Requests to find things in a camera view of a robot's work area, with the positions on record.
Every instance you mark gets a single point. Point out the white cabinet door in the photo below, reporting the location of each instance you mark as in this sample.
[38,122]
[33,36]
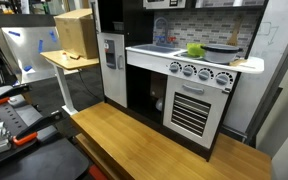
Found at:
[95,15]

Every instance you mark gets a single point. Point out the white round object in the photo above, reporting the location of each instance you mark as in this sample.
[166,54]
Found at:
[159,105]

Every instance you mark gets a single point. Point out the white toy fridge door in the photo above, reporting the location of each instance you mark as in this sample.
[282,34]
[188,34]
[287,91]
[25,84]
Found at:
[114,86]

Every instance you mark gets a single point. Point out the grey stove knob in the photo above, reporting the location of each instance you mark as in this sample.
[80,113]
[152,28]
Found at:
[188,70]
[221,79]
[203,74]
[174,67]

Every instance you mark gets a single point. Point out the green toy vegetable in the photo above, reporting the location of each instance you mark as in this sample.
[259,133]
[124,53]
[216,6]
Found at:
[194,50]

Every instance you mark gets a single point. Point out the black white toy kitchen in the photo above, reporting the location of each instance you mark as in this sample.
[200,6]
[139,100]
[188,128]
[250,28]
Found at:
[140,23]

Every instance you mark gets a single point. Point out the small grey container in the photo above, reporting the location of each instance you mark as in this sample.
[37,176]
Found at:
[118,26]

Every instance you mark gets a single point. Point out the grey toy faucet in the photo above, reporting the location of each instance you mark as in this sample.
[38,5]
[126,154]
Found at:
[161,20]

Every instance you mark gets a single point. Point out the white toy oven door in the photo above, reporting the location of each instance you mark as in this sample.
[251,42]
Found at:
[217,110]

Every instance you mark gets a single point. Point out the small dark object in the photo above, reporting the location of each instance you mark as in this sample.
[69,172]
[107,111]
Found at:
[74,57]

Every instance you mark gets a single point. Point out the grey toy pot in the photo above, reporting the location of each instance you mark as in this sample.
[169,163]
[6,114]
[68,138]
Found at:
[220,55]

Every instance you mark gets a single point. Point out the small white bottle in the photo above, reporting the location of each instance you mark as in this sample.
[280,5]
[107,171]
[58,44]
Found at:
[65,56]

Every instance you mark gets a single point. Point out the wooden desk with white leg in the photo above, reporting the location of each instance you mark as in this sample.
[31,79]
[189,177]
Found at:
[62,61]

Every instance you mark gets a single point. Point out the toy microwave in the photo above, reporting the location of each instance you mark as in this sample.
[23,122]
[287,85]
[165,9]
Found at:
[157,3]

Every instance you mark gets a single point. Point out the brown cardboard box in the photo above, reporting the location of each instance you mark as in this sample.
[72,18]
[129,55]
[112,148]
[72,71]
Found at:
[75,33]

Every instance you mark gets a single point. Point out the red object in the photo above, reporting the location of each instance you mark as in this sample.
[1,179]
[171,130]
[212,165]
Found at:
[96,173]

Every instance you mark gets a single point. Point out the wooden spoon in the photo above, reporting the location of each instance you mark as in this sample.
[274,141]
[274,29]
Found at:
[238,62]

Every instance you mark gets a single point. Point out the wooden spatula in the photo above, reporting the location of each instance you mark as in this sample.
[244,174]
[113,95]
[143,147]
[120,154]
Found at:
[233,38]

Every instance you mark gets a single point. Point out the blue tape strip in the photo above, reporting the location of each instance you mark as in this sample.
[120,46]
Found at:
[27,68]
[52,36]
[40,46]
[14,33]

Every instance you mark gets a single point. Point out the black orange spring clamp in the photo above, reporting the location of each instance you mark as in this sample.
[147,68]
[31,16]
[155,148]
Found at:
[12,91]
[39,125]

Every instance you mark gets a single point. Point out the white board panel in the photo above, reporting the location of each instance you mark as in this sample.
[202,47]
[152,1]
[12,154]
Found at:
[20,50]

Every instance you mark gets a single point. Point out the large whiteboard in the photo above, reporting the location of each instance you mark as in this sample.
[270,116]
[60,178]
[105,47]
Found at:
[277,33]

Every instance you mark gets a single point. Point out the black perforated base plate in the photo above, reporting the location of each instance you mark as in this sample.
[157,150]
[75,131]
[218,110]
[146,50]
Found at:
[50,160]

